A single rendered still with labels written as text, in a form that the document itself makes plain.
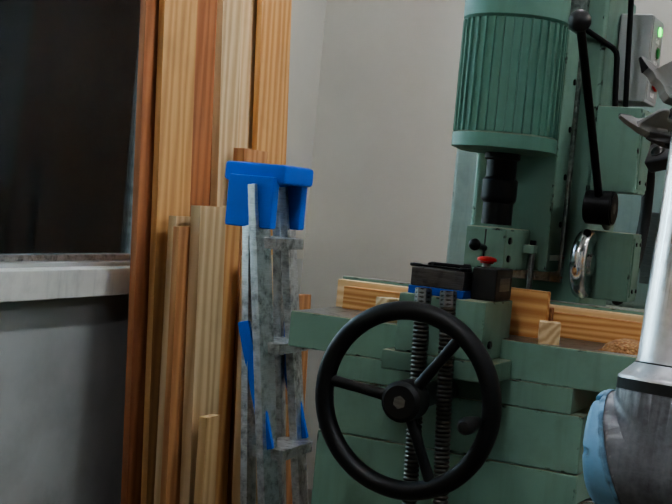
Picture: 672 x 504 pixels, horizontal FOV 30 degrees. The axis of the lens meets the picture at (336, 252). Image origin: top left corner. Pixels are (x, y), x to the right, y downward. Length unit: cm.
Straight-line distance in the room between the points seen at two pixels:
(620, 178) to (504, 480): 60
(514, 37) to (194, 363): 162
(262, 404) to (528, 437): 105
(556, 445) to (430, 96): 276
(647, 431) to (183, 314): 206
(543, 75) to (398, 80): 257
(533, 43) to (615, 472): 82
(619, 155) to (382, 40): 250
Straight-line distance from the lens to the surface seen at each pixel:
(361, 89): 467
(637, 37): 238
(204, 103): 371
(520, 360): 196
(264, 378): 290
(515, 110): 206
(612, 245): 224
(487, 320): 188
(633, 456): 151
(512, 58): 207
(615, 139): 227
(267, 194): 288
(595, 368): 193
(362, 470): 187
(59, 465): 350
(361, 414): 206
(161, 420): 344
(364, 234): 463
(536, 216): 221
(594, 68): 230
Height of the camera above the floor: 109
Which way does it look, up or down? 2 degrees down
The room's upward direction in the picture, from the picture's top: 5 degrees clockwise
